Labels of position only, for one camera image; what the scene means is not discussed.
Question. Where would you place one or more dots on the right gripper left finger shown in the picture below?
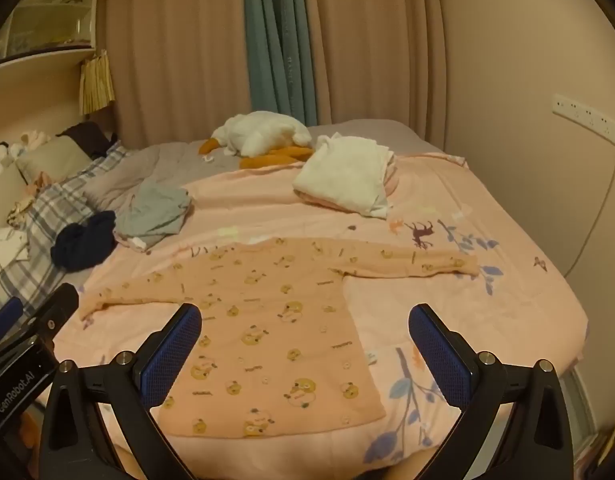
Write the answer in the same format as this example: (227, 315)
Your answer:
(75, 441)

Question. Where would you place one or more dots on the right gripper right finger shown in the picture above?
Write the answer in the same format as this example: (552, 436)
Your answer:
(536, 442)

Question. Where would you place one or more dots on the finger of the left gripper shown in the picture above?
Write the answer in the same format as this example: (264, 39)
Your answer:
(9, 315)
(40, 330)

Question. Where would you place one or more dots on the peach duck print baby shirt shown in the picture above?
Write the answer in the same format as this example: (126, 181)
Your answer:
(279, 352)

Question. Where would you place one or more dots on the white folded clothes pile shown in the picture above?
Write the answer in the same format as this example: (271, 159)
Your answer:
(349, 173)

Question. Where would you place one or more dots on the plaid grey pillow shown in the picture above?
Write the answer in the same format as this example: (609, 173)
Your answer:
(64, 203)

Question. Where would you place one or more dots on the dark navy garment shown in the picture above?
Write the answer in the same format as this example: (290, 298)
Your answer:
(81, 246)

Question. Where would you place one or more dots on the pink printed bed sheet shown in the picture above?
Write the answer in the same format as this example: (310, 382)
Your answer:
(517, 306)

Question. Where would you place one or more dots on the grey garment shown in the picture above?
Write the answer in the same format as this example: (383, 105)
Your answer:
(154, 212)

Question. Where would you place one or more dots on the beige headboard cushion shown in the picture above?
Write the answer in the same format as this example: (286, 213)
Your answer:
(58, 159)

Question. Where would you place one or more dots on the small stuffed toys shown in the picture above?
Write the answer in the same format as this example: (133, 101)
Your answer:
(29, 141)

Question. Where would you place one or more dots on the yellow fringed lampshade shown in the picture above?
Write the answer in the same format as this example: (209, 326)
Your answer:
(96, 85)

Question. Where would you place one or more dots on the pink beige curtain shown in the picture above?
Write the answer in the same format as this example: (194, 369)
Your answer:
(179, 67)

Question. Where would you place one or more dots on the teal curtain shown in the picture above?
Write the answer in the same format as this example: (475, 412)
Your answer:
(280, 60)

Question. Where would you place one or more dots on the white wall shelf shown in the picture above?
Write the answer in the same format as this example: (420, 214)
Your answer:
(42, 26)

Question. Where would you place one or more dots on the white wall power strip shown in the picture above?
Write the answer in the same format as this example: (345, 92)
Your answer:
(585, 116)

